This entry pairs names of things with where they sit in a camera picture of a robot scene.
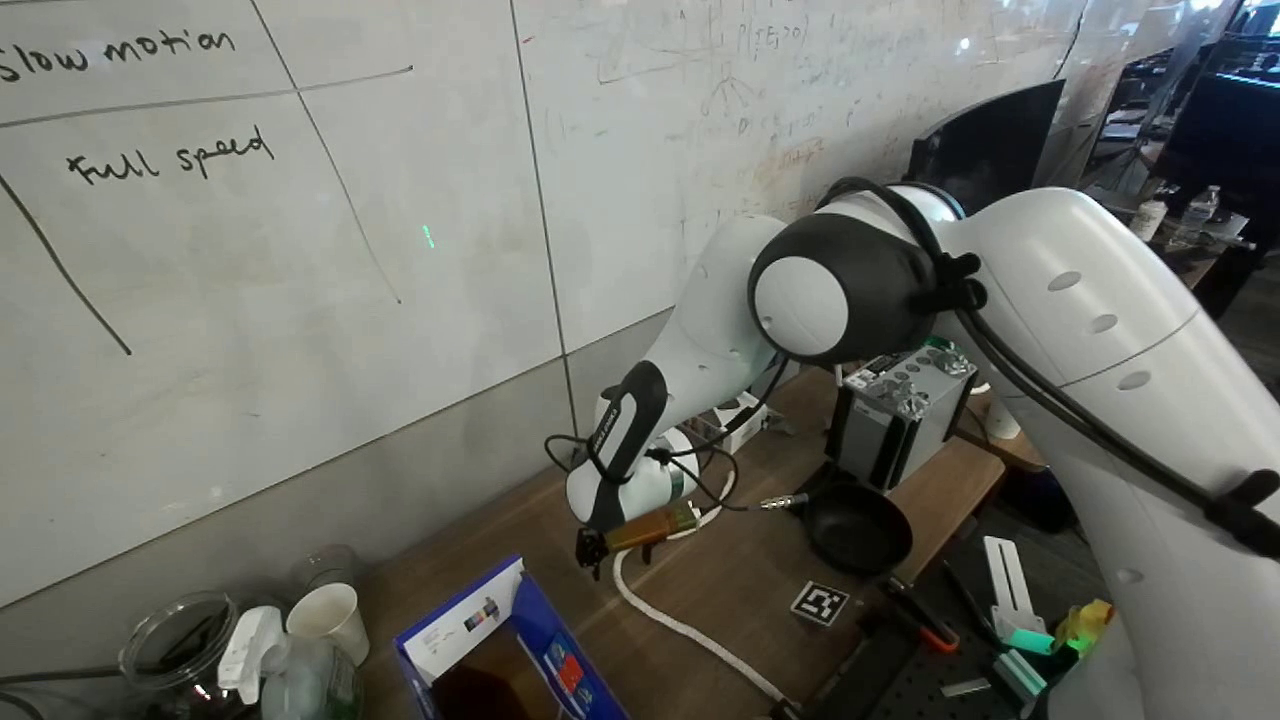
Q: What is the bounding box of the fiducial marker tag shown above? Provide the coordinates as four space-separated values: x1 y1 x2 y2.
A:
788 582 847 629

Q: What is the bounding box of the black frying pan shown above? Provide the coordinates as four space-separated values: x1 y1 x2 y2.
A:
766 464 913 582

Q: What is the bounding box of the thick white rope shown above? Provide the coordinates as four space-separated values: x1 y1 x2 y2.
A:
610 544 804 712

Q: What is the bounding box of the white spray bottle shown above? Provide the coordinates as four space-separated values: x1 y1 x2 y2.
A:
217 603 286 704

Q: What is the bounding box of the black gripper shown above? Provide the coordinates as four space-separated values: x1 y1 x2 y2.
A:
574 361 668 570

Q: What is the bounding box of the black computer monitor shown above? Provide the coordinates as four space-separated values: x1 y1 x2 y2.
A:
903 82 1064 211

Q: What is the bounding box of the white slotted plastic bracket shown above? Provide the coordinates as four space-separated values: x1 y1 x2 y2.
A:
983 536 1044 634

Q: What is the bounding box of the blue snack box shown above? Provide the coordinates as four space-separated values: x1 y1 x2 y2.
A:
395 558 627 720

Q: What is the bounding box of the orange handled clamp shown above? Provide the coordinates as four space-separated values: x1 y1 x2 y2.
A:
880 577 961 657

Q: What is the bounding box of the gold wrist camera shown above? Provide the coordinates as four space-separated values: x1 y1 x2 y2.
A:
605 504 698 554

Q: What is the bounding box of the clear glass jar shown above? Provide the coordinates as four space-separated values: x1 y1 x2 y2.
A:
116 597 238 708

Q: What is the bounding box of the silver toaster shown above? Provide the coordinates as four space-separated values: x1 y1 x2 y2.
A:
827 341 975 492

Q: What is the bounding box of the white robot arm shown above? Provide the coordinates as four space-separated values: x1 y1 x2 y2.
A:
569 181 1280 720

